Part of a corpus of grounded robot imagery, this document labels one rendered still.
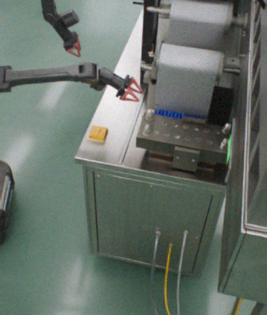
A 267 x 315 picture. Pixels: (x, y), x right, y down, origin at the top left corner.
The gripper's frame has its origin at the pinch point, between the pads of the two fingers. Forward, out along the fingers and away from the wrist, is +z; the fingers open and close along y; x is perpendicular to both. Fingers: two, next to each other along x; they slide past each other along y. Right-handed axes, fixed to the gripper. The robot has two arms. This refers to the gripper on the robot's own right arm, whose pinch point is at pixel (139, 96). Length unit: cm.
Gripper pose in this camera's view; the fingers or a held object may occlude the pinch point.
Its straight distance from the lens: 177.0
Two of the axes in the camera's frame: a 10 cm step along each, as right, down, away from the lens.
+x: 4.7, -5.4, -7.0
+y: -2.5, 6.8, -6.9
